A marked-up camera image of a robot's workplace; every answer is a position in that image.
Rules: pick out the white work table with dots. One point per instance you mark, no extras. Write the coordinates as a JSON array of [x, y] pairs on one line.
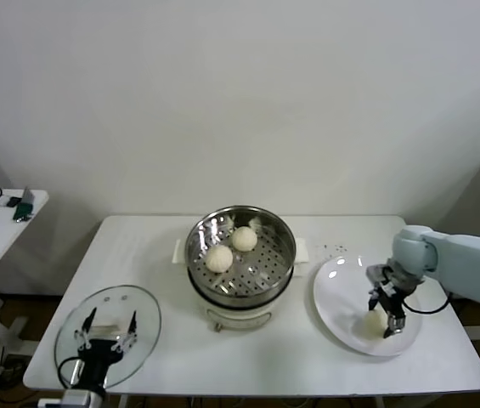
[[265, 365]]

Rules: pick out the white round plate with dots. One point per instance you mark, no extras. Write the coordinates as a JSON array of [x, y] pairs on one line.
[[333, 297]]

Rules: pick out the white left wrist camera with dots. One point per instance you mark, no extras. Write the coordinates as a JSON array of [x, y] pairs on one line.
[[50, 402]]

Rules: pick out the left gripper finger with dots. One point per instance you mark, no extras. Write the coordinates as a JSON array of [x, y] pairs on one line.
[[90, 321], [132, 324]]

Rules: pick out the perforated steel steamer basket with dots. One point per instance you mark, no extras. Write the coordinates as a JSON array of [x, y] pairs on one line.
[[197, 242]]

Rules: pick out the green tool with grey plate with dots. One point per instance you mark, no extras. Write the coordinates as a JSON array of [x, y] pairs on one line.
[[23, 210]]

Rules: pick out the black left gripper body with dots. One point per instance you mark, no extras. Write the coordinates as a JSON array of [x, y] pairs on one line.
[[97, 359]]

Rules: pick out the black floor power strip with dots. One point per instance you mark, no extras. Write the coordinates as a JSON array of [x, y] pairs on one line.
[[8, 374]]

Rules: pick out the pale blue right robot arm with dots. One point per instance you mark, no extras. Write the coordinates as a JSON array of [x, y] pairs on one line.
[[469, 255]]

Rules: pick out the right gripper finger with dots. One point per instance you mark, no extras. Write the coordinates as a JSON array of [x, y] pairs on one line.
[[396, 324], [373, 302]]

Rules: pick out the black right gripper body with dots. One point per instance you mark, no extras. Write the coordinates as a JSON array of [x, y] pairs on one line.
[[394, 302]]

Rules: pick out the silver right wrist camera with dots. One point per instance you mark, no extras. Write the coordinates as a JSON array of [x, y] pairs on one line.
[[380, 274]]

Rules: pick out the white steamed baozi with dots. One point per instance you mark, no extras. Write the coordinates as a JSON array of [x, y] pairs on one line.
[[244, 239], [219, 258], [369, 325]]

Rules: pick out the small white black gadget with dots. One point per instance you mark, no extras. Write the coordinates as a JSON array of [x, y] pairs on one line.
[[3, 200]]

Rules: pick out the round glass pot lid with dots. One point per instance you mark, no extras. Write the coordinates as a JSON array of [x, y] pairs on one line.
[[146, 306]]

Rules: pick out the cream electric cooking pot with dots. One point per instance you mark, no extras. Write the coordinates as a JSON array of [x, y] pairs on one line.
[[239, 316]]

